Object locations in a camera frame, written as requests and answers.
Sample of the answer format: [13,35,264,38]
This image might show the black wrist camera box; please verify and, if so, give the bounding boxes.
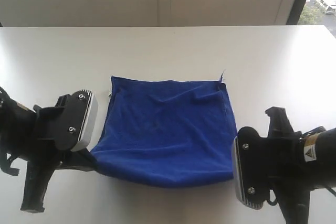
[53,90,98,152]
[232,126,278,210]

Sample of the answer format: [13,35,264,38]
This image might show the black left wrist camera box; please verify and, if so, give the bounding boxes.
[53,90,98,152]

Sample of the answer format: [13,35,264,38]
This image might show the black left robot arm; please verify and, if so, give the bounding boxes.
[1,89,98,213]

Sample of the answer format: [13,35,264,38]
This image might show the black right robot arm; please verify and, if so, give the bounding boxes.
[262,106,335,223]

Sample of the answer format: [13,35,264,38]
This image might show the blue microfiber towel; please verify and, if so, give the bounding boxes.
[91,76,237,188]

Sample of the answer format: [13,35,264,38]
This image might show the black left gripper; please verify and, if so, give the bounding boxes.
[10,95,96,213]

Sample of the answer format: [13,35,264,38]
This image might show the white bus outside window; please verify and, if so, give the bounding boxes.
[316,0,335,14]

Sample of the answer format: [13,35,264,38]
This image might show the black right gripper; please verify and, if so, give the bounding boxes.
[258,106,312,224]

